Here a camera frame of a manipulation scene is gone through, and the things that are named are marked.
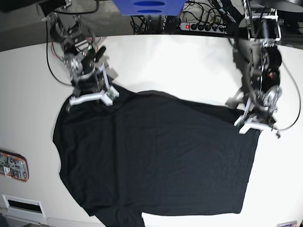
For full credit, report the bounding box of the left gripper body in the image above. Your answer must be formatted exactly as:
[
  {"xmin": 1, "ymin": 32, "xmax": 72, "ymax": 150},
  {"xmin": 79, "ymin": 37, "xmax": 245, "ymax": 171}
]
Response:
[{"xmin": 239, "ymin": 106, "xmax": 277, "ymax": 134}]

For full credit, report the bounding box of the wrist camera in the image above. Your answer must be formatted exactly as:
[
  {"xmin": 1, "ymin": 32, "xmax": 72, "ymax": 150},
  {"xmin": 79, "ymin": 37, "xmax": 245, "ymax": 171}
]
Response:
[
  {"xmin": 106, "ymin": 86, "xmax": 120, "ymax": 106},
  {"xmin": 234, "ymin": 114, "xmax": 246, "ymax": 127}
]

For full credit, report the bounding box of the orange-edged circuit board case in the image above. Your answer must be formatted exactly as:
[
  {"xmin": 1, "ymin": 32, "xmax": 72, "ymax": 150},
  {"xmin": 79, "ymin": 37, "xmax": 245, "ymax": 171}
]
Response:
[{"xmin": 0, "ymin": 149, "xmax": 29, "ymax": 182}]

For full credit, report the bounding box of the white table cable slot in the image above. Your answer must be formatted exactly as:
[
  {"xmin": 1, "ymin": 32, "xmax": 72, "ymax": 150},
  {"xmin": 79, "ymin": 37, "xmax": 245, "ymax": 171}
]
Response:
[{"xmin": 1, "ymin": 194, "xmax": 45, "ymax": 218}]

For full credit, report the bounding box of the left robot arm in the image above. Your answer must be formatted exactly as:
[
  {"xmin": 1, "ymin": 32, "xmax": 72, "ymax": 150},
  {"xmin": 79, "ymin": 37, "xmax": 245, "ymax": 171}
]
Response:
[{"xmin": 234, "ymin": 0, "xmax": 282, "ymax": 134}]

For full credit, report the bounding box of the sticker at table edge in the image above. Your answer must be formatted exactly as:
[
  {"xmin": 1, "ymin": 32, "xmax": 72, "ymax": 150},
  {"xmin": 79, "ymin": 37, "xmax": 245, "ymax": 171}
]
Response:
[{"xmin": 276, "ymin": 220, "xmax": 297, "ymax": 227}]

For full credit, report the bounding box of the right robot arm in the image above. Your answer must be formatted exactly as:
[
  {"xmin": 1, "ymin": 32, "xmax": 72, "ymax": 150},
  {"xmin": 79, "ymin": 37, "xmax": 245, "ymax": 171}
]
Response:
[{"xmin": 37, "ymin": 5, "xmax": 119, "ymax": 109}]

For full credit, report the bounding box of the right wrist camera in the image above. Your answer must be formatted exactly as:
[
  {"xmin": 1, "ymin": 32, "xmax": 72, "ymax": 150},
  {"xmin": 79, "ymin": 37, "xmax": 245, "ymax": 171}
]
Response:
[{"xmin": 106, "ymin": 86, "xmax": 120, "ymax": 106}]

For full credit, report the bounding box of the white power strip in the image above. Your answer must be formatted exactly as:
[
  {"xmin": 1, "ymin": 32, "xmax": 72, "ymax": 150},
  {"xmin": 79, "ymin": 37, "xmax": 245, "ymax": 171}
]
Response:
[{"xmin": 179, "ymin": 22, "xmax": 227, "ymax": 34}]

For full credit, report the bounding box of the blue plastic bin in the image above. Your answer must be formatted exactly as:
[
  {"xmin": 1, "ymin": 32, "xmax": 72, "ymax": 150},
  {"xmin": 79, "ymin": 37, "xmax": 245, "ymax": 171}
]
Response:
[{"xmin": 112, "ymin": 0, "xmax": 186, "ymax": 16}]

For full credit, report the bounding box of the black T-shirt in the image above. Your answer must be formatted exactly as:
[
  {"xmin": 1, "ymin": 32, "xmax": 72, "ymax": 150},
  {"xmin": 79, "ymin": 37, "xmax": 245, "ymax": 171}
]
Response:
[{"xmin": 53, "ymin": 86, "xmax": 260, "ymax": 227}]

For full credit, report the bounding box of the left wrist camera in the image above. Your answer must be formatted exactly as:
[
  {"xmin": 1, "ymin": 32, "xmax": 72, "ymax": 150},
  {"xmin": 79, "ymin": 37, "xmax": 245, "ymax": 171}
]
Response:
[{"xmin": 234, "ymin": 114, "xmax": 246, "ymax": 127}]

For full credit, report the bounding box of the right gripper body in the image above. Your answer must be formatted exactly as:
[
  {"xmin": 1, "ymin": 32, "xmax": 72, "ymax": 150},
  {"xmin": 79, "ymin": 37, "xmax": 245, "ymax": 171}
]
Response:
[{"xmin": 69, "ymin": 66, "xmax": 111, "ymax": 105}]

